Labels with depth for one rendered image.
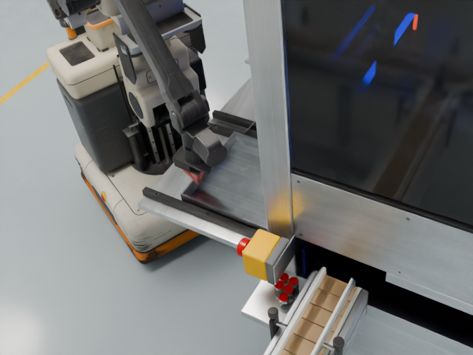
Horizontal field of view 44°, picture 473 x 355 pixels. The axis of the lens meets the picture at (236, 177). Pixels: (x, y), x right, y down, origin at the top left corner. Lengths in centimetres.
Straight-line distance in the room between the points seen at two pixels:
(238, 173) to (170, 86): 36
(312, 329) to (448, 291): 26
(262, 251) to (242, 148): 49
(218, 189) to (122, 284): 108
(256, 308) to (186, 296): 112
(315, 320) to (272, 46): 56
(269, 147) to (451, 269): 38
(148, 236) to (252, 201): 93
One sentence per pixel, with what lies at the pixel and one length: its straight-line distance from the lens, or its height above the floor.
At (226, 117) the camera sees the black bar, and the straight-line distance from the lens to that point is 167.
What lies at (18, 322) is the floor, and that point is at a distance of 254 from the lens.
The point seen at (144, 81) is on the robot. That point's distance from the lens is 199.
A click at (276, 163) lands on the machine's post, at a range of 106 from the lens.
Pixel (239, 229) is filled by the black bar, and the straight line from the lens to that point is 138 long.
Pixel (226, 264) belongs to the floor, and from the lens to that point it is 244.
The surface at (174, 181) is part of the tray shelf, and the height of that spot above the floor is 88.
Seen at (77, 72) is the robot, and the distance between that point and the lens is 219.
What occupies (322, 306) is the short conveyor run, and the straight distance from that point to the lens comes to 121.
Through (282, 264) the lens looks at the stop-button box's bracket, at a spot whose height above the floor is 100.
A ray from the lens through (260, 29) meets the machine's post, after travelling 89.
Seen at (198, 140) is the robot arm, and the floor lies 110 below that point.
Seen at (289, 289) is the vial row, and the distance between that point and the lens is 124.
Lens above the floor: 196
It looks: 45 degrees down
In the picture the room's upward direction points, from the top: 9 degrees counter-clockwise
